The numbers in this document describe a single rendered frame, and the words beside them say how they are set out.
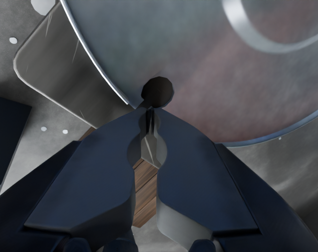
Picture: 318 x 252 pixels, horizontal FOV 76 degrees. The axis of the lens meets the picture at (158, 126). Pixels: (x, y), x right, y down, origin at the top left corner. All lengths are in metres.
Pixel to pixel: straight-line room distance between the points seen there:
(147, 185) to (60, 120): 0.49
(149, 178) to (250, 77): 0.70
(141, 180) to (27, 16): 0.72
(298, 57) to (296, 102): 0.04
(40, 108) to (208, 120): 0.90
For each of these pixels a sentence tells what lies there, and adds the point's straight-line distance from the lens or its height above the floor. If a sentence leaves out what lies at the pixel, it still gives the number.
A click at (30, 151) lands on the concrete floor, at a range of 1.13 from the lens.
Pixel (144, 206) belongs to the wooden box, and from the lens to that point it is 0.95.
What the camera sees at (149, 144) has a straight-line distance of 0.15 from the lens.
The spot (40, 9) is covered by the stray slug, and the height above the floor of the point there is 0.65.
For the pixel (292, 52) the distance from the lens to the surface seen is 0.19.
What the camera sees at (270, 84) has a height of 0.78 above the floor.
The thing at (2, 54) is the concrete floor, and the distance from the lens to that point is 0.96.
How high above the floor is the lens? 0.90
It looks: 53 degrees down
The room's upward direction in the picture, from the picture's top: 147 degrees clockwise
